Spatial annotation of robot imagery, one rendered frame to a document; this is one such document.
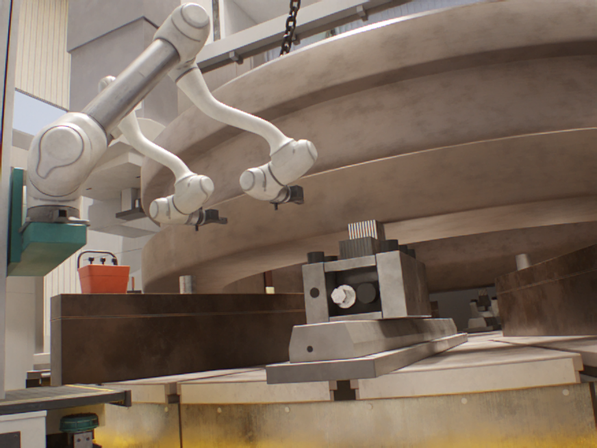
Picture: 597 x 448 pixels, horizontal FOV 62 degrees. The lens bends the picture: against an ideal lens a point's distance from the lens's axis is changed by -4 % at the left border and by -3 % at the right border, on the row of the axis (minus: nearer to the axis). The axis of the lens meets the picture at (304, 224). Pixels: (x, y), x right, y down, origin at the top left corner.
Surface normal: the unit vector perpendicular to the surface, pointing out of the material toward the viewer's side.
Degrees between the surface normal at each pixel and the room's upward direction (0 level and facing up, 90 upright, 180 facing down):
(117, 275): 97
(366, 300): 90
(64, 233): 90
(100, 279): 97
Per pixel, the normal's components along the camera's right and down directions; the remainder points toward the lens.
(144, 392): -0.63, -0.11
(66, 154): 0.40, -0.22
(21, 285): 0.90, -0.18
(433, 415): -0.32, -0.18
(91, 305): 0.69, -0.22
